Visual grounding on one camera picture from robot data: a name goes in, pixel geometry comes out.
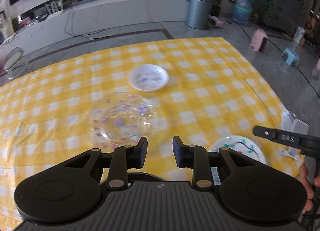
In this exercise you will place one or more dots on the small blue stool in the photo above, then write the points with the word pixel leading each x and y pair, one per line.
pixel 291 57

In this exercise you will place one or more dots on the clear glass plate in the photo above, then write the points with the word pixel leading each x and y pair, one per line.
pixel 121 119

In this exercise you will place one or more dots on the person right hand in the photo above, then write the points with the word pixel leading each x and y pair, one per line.
pixel 303 173

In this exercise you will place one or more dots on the dark grey cabinet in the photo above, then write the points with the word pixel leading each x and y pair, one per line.
pixel 285 15

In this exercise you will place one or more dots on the round grey chair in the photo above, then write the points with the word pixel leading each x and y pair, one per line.
pixel 15 64

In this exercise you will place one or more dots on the yellow checkered tablecloth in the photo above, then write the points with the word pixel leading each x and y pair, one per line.
pixel 213 92

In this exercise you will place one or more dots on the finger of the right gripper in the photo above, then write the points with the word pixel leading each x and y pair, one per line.
pixel 276 136

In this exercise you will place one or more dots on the orange steel bowl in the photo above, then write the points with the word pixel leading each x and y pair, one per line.
pixel 143 177

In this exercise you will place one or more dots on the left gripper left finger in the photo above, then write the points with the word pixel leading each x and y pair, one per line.
pixel 121 160

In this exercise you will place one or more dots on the grey metal trash can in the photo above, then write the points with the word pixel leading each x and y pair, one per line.
pixel 198 12

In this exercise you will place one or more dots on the small white saucer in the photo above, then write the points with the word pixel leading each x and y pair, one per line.
pixel 148 78

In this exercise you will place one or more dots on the pink heater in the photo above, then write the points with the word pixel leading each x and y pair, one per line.
pixel 259 41

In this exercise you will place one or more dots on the white wifi router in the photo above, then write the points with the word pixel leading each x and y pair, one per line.
pixel 54 8

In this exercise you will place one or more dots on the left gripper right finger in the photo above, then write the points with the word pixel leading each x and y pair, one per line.
pixel 196 158

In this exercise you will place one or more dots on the white fruity painted plate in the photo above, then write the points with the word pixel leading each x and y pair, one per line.
pixel 241 145

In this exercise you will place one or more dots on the blue water jug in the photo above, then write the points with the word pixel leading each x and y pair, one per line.
pixel 241 12

